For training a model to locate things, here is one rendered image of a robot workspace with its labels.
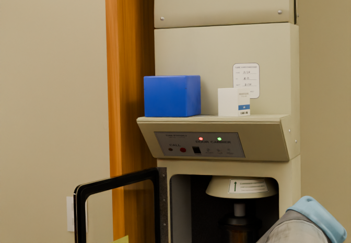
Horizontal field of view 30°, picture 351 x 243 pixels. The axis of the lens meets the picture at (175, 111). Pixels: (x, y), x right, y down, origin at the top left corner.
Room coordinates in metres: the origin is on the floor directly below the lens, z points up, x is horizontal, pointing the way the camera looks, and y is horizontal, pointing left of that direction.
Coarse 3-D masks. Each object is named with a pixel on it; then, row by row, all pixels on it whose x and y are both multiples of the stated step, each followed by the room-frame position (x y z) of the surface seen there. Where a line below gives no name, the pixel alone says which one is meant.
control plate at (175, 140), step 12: (156, 132) 1.44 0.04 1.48; (168, 132) 1.43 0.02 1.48; (180, 132) 1.42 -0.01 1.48; (192, 132) 1.41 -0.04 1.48; (204, 132) 1.40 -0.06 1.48; (216, 132) 1.39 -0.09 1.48; (228, 132) 1.38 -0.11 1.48; (168, 144) 1.46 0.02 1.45; (180, 144) 1.45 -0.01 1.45; (192, 144) 1.44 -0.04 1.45; (204, 144) 1.43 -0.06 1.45; (216, 144) 1.42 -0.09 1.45; (228, 144) 1.41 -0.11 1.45; (240, 144) 1.40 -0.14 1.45; (204, 156) 1.46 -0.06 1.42; (216, 156) 1.45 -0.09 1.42; (228, 156) 1.44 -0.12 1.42; (240, 156) 1.43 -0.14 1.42
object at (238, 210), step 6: (234, 204) 1.58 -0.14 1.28; (240, 204) 1.57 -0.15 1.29; (234, 210) 1.58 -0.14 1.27; (240, 210) 1.57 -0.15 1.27; (228, 216) 1.57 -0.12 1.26; (234, 216) 1.57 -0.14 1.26; (240, 216) 1.57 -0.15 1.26; (246, 216) 1.57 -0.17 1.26; (252, 216) 1.57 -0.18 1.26; (228, 222) 1.55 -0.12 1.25; (234, 222) 1.55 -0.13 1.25; (240, 222) 1.54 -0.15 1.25; (246, 222) 1.54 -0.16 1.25; (252, 222) 1.55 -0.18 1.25
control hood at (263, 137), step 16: (144, 128) 1.44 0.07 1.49; (160, 128) 1.43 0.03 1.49; (176, 128) 1.42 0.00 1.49; (192, 128) 1.40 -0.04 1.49; (208, 128) 1.39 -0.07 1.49; (224, 128) 1.38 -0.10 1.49; (240, 128) 1.36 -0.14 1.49; (256, 128) 1.35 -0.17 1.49; (272, 128) 1.34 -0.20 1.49; (288, 128) 1.40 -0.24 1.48; (256, 144) 1.39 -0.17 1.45; (272, 144) 1.38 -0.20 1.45; (288, 144) 1.40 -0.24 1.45; (272, 160) 1.42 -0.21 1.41; (288, 160) 1.41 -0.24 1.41
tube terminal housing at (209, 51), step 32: (160, 32) 1.54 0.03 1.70; (192, 32) 1.51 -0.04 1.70; (224, 32) 1.48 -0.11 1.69; (256, 32) 1.46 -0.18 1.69; (288, 32) 1.43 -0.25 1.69; (160, 64) 1.54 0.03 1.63; (192, 64) 1.51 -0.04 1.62; (224, 64) 1.48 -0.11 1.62; (288, 64) 1.43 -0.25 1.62; (288, 96) 1.43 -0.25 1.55; (160, 160) 1.54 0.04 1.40; (192, 160) 1.51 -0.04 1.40; (224, 160) 1.48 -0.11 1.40; (256, 160) 1.46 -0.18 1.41; (288, 192) 1.43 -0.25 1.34
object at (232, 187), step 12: (216, 180) 1.53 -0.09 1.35; (228, 180) 1.51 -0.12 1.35; (240, 180) 1.50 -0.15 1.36; (252, 180) 1.50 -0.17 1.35; (264, 180) 1.51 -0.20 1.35; (216, 192) 1.52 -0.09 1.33; (228, 192) 1.50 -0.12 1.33; (240, 192) 1.49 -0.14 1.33; (252, 192) 1.49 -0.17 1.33; (264, 192) 1.50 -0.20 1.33; (276, 192) 1.53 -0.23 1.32
